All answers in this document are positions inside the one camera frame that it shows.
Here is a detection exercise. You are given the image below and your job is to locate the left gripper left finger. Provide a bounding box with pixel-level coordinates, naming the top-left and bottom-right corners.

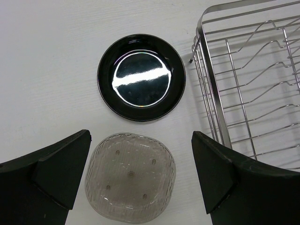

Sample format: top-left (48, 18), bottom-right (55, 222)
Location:
top-left (0, 129), bottom-right (91, 225)

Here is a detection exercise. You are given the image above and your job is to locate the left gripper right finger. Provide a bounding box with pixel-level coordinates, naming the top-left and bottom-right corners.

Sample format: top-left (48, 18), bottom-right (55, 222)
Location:
top-left (191, 131), bottom-right (300, 225)

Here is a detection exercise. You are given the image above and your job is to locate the black round plate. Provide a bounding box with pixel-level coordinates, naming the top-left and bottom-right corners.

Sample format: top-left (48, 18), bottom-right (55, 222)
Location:
top-left (97, 34), bottom-right (186, 122)

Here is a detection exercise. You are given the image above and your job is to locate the left clear glass plate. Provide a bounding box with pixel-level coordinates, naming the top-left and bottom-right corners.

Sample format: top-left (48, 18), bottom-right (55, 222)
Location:
top-left (85, 133), bottom-right (176, 224)

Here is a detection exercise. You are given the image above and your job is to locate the chrome wire dish rack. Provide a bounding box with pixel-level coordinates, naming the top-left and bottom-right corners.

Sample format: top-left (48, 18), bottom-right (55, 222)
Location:
top-left (191, 0), bottom-right (300, 172)

